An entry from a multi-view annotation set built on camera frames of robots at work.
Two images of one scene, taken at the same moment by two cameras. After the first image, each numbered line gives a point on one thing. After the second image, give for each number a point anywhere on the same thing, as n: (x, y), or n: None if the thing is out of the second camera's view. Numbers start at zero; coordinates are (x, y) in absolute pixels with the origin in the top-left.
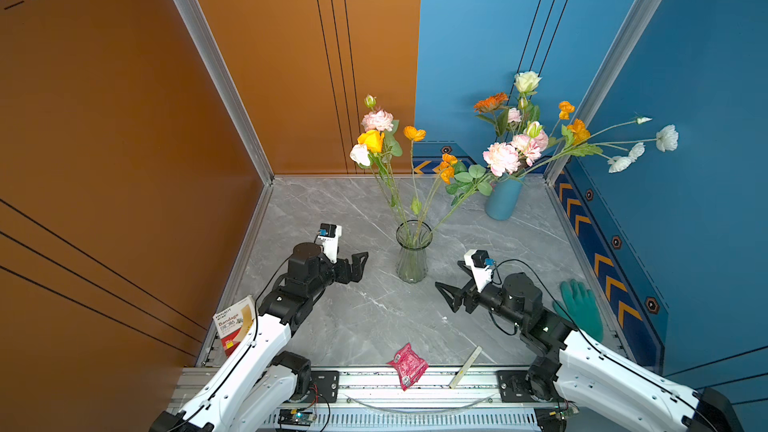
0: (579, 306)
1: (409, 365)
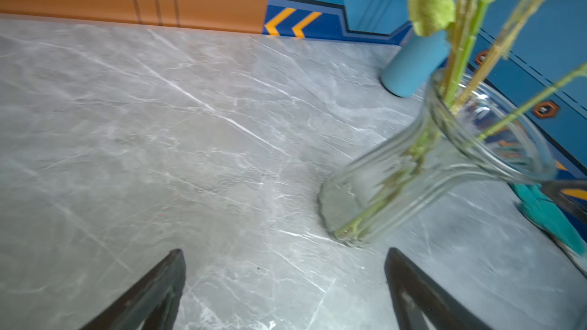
0: (536, 204)
1: None
